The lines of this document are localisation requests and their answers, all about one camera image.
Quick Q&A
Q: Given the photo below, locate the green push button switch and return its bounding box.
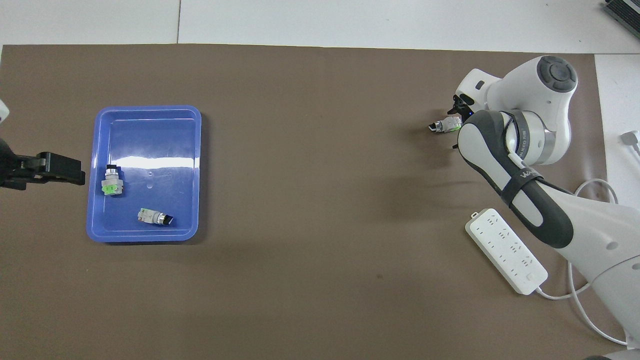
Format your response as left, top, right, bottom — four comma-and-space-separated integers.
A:
137, 207, 176, 227

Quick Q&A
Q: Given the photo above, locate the selector switch with red terminals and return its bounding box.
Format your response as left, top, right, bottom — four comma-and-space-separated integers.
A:
428, 115, 462, 135

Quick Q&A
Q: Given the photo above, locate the selector switch with green back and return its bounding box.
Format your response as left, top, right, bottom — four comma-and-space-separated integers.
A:
101, 163, 124, 197

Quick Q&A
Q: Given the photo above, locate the blue plastic tray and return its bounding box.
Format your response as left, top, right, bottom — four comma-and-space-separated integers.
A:
86, 105, 202, 244

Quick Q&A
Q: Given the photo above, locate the white power strip cable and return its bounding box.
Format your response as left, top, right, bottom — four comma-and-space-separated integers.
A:
535, 178, 620, 301

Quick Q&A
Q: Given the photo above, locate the grey ribbed metal device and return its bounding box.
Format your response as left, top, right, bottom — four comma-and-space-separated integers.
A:
602, 0, 640, 33

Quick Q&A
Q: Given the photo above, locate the brown paper table mat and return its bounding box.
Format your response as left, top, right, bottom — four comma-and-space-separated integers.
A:
0, 44, 629, 360

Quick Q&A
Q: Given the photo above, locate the white power strip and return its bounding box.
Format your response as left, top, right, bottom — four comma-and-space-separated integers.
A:
465, 208, 549, 296

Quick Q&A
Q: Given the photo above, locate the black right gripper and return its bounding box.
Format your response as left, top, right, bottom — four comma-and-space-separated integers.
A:
448, 93, 476, 151

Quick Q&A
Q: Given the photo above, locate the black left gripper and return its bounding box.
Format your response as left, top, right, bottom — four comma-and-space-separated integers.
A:
0, 137, 86, 190

